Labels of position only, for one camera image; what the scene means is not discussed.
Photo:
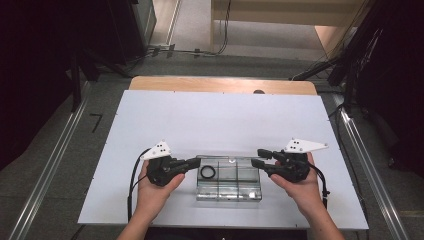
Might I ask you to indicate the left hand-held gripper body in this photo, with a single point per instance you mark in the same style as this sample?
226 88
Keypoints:
156 151

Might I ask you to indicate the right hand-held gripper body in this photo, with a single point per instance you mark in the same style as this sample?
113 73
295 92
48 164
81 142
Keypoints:
300 146

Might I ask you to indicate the clear plastic compartment box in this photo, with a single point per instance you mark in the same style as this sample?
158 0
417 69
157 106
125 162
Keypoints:
230 183

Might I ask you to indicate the person's left hand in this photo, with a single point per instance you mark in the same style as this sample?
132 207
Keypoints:
153 198

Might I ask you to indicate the person's right hand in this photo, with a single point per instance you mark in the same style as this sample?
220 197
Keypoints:
303 193

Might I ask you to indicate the white board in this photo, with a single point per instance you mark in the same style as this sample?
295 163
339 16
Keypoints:
216 120

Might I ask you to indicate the wooden table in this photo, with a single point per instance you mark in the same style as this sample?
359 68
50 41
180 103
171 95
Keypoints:
216 85

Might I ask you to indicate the black metal stand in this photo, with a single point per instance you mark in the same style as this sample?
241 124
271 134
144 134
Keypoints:
76 83
350 66

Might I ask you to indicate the dark curtain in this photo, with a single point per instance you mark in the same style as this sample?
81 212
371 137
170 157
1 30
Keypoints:
26 66
403 83

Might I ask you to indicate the dark cabinet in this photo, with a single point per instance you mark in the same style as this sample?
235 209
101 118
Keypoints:
126 26

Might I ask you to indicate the light wooden bench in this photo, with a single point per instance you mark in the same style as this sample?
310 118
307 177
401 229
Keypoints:
283 16

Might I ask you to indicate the metal floor rail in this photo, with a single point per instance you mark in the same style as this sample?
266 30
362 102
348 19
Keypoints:
353 133
50 170

